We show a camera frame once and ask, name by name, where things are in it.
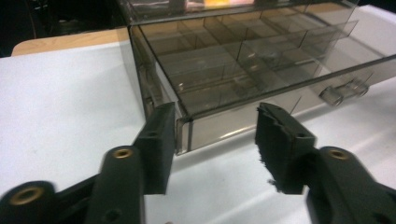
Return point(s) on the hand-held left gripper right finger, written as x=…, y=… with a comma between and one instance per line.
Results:
x=286, y=149

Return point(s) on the smoky translucent compartment drawer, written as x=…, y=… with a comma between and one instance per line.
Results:
x=218, y=124

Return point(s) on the smoky translucent drawer box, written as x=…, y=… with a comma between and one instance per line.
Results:
x=155, y=9

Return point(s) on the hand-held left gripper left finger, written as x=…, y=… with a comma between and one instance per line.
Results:
x=124, y=186

